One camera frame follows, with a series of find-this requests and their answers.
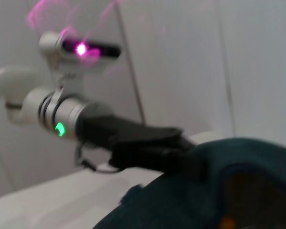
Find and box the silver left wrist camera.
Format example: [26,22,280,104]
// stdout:
[37,30,122,70]

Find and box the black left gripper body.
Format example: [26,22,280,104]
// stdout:
[76,102,184,150]

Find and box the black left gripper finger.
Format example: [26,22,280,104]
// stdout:
[178,133,199,151]
[108,137,207,183]

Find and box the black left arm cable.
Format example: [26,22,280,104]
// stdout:
[75,142,122,173]

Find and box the dark teal fabric lunch bag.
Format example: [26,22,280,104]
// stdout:
[95,137,286,229]

